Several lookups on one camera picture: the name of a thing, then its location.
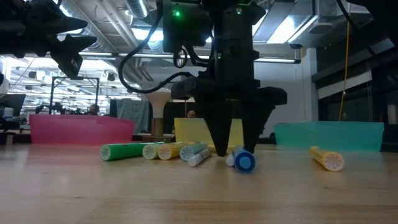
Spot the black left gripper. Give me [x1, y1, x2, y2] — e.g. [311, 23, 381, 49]
[0, 0, 97, 78]

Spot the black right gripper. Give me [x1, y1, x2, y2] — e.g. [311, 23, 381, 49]
[170, 49, 287, 157]

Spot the thick blue marker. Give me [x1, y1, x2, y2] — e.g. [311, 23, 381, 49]
[233, 145, 257, 174]

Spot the thin white marker maroon cap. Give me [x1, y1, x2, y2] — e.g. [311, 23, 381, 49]
[187, 148, 211, 168]

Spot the thick teal marker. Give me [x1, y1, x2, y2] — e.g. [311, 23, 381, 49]
[179, 142, 209, 162]

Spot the thick orange-yellow marker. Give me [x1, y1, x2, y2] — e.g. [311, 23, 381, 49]
[157, 142, 195, 161]

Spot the thick light green marker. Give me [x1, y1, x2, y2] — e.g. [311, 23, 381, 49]
[142, 142, 181, 161]

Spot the thick yellow marker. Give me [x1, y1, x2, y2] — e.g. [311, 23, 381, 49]
[308, 146, 346, 172]

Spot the thick dark green marker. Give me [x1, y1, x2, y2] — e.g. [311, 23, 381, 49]
[99, 142, 165, 162]

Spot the yellow translucent plastic bin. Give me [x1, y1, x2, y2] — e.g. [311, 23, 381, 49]
[174, 117, 253, 147]

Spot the black partition panel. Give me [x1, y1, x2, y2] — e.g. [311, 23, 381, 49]
[163, 101, 208, 134]

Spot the long ceiling light strip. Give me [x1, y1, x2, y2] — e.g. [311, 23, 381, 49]
[79, 52, 302, 64]

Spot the white mushroom table lamp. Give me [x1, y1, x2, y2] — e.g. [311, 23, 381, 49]
[144, 87, 174, 143]

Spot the black monitor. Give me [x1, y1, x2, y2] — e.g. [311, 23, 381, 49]
[0, 93, 27, 118]

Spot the teal translucent plastic bin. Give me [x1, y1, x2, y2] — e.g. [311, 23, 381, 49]
[274, 121, 385, 152]

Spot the red translucent plastic bin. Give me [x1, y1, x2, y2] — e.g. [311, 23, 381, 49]
[29, 113, 136, 145]

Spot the gray fabric cover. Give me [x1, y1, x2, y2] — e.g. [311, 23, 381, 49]
[115, 98, 150, 134]

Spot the black metal rig frame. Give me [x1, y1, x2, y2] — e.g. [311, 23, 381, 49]
[49, 75, 101, 114]

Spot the silver ventilation duct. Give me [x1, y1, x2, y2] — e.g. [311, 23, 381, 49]
[126, 0, 150, 19]

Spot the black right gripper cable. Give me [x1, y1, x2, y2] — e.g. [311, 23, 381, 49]
[119, 0, 195, 95]

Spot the black aluminium table frame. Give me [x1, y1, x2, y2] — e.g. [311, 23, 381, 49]
[0, 130, 398, 153]

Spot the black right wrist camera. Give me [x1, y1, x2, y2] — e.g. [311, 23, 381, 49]
[162, 0, 214, 54]

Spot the yellow cable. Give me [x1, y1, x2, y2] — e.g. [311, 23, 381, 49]
[338, 21, 352, 122]

